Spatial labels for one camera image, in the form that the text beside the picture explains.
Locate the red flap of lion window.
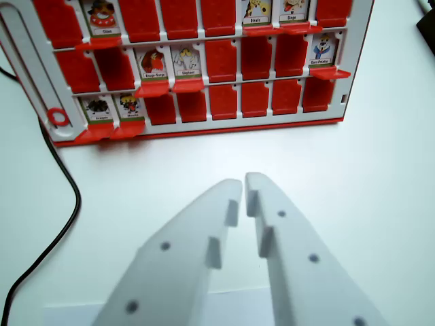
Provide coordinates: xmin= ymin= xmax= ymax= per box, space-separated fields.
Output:
xmin=200 ymin=0 xmax=237 ymax=37

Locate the red and white game board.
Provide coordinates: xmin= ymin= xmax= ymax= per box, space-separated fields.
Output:
xmin=0 ymin=0 xmax=375 ymax=147

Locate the black box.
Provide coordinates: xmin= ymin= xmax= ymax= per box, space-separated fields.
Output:
xmin=416 ymin=9 xmax=435 ymax=57

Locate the thick black cable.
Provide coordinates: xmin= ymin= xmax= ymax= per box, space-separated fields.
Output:
xmin=0 ymin=67 xmax=82 ymax=308

